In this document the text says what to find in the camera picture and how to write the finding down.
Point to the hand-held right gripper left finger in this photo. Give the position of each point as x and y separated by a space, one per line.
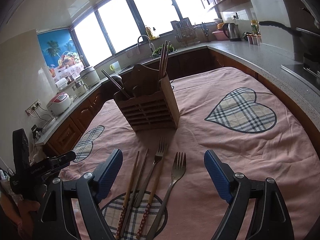
110 175

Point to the long metal spoon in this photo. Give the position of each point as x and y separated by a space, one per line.
117 79

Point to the person's left hand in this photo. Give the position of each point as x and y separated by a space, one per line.
27 206

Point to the pink basin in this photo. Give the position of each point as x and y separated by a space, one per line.
220 35

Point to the plain wooden chopstick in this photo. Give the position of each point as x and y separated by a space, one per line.
161 62
165 60

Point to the paper towel roll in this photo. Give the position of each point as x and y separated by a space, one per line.
61 83

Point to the pink and white rice cooker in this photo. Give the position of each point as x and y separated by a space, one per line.
60 103

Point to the kitchen window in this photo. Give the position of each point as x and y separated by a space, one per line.
140 12

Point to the metal fork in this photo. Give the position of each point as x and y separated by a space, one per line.
160 152
178 165

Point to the orange bowl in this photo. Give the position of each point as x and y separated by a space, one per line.
220 26

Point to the wall socket strip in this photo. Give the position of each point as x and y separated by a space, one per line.
32 107

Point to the small pump bottle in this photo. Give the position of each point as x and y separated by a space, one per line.
155 33

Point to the metal dish rack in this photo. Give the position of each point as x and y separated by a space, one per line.
183 32

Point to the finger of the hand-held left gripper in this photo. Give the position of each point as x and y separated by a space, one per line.
62 158

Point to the wall poster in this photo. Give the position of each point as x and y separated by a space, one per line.
57 52

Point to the bundle of chopsticks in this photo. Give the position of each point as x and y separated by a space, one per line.
140 175

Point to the yellow bottle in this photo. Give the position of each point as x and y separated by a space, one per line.
148 31

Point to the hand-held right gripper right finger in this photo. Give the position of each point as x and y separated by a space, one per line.
217 177

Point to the pink hanging towel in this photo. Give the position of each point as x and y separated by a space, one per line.
132 52

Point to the pink bedsheet with plaid hearts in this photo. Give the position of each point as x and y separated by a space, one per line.
212 155

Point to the white electric cooker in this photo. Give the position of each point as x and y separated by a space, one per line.
90 76

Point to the steel electric kettle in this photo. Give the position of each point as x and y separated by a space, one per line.
233 32

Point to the wooden utensil holder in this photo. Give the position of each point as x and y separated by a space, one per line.
150 112

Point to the gas stove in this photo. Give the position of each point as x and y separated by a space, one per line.
305 67

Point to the small black device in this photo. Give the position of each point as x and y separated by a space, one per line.
37 131

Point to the white wall socket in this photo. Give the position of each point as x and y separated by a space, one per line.
234 16

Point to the small white electric kettle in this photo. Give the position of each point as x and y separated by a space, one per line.
78 90

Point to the green vegetables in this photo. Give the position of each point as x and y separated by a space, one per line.
157 51

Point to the kitchen faucet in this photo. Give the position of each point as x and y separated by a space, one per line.
150 46

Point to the wooden chopstick red patterned end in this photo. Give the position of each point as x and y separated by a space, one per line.
123 205
147 210

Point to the row of spice jars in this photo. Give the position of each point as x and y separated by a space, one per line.
253 39

